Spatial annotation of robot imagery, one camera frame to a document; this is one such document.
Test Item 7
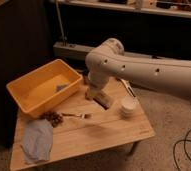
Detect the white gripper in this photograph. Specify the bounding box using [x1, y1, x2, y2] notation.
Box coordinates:
[85, 79, 112, 110]

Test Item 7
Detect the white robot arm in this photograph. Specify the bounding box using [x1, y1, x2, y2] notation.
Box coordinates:
[85, 38, 191, 101]

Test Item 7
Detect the wooden table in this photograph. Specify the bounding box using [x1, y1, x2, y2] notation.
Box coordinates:
[9, 68, 156, 171]

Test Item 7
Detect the small grey item in bin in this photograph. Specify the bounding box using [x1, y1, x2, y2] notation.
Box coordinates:
[56, 84, 68, 92]

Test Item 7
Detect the grey low shelf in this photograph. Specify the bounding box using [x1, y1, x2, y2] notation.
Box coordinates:
[53, 42, 191, 68]

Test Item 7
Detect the yellow plastic bin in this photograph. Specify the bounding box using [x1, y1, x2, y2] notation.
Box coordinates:
[6, 59, 82, 118]

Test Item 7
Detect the grey folded cloth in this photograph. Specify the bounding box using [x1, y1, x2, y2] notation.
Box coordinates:
[21, 119, 53, 164]

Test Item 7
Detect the metal stand pole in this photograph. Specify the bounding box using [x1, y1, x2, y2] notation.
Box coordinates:
[55, 0, 67, 46]

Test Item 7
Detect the black floor cable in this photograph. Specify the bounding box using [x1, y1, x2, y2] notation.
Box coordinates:
[173, 101, 191, 171]

